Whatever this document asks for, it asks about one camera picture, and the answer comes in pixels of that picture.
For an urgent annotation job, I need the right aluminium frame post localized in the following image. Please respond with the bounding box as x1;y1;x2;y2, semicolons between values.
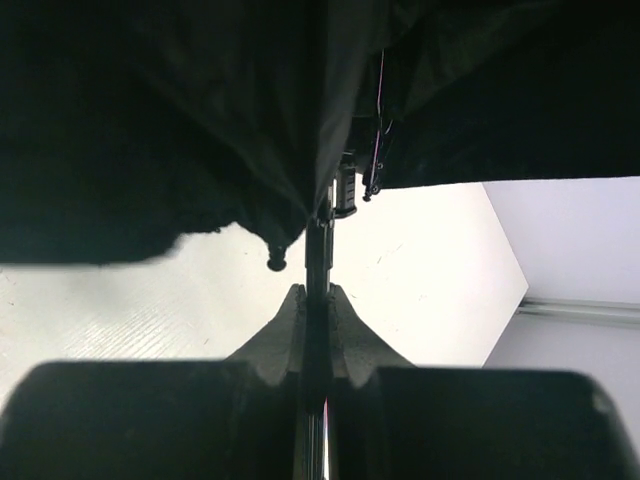
517;298;639;324

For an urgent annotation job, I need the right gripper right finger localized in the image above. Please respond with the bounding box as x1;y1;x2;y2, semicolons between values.
328;286;639;479

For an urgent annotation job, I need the black folding umbrella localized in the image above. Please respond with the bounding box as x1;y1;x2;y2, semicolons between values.
1;1;639;479

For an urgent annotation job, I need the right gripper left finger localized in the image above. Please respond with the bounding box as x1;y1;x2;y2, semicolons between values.
1;285;305;479

